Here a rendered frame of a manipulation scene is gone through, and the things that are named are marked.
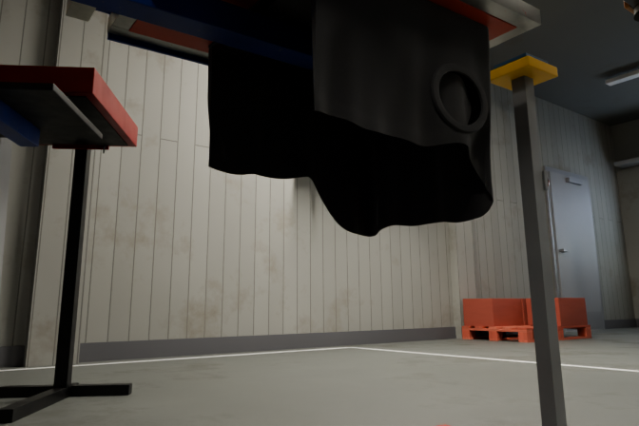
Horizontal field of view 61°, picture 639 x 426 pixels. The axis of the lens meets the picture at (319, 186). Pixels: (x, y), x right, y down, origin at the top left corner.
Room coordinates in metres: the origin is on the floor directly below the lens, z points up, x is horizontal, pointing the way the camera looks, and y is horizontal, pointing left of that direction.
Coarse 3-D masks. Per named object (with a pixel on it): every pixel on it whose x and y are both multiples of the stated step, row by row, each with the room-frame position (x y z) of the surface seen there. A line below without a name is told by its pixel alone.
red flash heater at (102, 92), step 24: (0, 72) 1.62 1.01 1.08; (24, 72) 1.62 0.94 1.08; (48, 72) 1.63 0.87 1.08; (72, 72) 1.64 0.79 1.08; (96, 72) 1.66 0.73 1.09; (72, 96) 1.67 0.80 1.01; (96, 96) 1.68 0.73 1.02; (96, 120) 1.90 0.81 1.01; (120, 120) 1.97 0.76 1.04; (48, 144) 2.19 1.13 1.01; (72, 144) 2.19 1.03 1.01; (96, 144) 2.19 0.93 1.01; (120, 144) 2.19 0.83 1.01
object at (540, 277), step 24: (504, 72) 1.32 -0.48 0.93; (528, 72) 1.31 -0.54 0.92; (552, 72) 1.32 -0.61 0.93; (528, 96) 1.33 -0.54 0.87; (528, 120) 1.33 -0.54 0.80; (528, 144) 1.33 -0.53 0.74; (528, 168) 1.34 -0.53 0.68; (528, 192) 1.34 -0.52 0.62; (528, 216) 1.35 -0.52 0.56; (528, 240) 1.35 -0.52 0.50; (528, 264) 1.36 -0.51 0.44; (552, 288) 1.35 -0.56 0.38; (552, 312) 1.34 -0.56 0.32; (552, 336) 1.34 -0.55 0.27; (552, 360) 1.33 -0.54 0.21; (552, 384) 1.33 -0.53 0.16; (552, 408) 1.33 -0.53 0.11
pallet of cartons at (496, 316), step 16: (464, 304) 5.80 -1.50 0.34; (480, 304) 5.64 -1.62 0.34; (496, 304) 5.57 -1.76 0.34; (512, 304) 5.73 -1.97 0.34; (528, 304) 5.77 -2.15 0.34; (560, 304) 5.52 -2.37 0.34; (576, 304) 5.70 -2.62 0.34; (464, 320) 5.81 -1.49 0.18; (480, 320) 5.65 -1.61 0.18; (496, 320) 5.56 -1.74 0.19; (512, 320) 5.71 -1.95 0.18; (528, 320) 5.79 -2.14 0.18; (560, 320) 5.51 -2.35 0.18; (576, 320) 5.68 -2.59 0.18; (464, 336) 5.78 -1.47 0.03; (480, 336) 5.96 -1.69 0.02; (496, 336) 5.46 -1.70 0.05; (512, 336) 6.13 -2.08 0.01; (528, 336) 5.20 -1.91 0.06; (560, 336) 5.50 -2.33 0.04; (576, 336) 5.82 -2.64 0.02
